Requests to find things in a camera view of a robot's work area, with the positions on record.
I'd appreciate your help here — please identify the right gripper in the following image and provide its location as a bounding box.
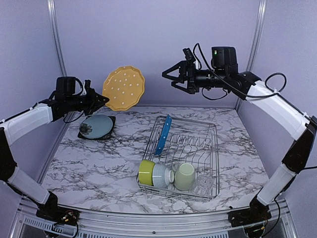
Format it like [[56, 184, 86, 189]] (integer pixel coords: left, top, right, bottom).
[[163, 59, 228, 93]]

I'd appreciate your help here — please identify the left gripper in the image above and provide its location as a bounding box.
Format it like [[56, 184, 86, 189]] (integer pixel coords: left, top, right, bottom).
[[65, 86, 108, 115]]

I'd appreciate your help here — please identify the black floral square plate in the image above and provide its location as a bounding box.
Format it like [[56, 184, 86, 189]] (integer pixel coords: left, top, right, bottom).
[[77, 115, 116, 142]]

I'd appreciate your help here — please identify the yellow dotted plate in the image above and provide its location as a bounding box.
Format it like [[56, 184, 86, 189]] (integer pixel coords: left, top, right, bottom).
[[102, 65, 145, 111]]

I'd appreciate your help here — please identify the grey-blue round plate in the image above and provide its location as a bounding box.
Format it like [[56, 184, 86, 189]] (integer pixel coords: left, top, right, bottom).
[[79, 114, 114, 139]]

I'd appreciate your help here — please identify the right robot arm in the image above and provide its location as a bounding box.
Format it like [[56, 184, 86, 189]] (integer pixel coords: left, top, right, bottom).
[[162, 60, 317, 226]]

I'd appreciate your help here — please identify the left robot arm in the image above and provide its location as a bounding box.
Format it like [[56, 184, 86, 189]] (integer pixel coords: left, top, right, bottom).
[[0, 88, 109, 221]]

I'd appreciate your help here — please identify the blue dotted plate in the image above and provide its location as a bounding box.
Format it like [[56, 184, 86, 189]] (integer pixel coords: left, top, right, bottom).
[[155, 115, 172, 155]]

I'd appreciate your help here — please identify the lime green bowl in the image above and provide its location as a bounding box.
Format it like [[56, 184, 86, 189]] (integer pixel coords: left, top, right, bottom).
[[138, 160, 155, 185]]

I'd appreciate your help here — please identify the white striped bowl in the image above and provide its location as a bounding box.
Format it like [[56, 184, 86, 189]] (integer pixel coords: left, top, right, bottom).
[[152, 163, 174, 189]]

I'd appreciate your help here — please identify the pale green mug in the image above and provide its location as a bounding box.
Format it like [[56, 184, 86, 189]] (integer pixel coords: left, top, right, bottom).
[[172, 163, 195, 191]]

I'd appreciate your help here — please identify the clear glass cup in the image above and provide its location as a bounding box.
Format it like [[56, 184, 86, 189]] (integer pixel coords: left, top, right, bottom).
[[191, 175, 213, 196]]

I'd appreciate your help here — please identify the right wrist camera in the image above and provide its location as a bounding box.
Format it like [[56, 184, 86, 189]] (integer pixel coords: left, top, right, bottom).
[[183, 48, 196, 64]]

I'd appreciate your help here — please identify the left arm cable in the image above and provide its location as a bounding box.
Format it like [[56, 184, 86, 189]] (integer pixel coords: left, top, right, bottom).
[[62, 78, 85, 124]]

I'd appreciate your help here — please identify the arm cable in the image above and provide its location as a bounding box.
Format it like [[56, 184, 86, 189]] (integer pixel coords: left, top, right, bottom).
[[62, 78, 85, 124], [193, 42, 288, 101]]

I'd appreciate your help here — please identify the right aluminium frame post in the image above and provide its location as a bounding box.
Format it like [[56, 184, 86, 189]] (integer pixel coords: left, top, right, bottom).
[[235, 0, 267, 110]]

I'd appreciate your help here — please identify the aluminium frame post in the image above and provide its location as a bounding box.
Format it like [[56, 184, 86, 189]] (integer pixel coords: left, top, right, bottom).
[[47, 0, 67, 76], [235, 0, 267, 110]]

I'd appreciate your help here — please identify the wire dish rack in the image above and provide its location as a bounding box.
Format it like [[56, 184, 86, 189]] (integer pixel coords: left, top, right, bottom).
[[138, 116, 220, 202]]

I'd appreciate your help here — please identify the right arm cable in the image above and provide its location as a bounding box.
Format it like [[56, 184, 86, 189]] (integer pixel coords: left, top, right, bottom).
[[193, 42, 288, 101]]

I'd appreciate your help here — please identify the left aluminium frame post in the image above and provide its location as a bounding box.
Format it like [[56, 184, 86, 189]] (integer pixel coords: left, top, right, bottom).
[[47, 0, 67, 76]]

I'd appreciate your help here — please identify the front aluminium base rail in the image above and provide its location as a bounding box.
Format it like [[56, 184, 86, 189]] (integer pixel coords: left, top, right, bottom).
[[9, 199, 298, 238]]

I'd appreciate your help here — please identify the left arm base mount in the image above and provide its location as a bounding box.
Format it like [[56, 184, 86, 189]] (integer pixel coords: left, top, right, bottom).
[[36, 206, 79, 226]]

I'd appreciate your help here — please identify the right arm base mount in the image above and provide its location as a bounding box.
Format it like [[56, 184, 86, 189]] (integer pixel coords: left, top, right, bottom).
[[228, 206, 272, 227]]

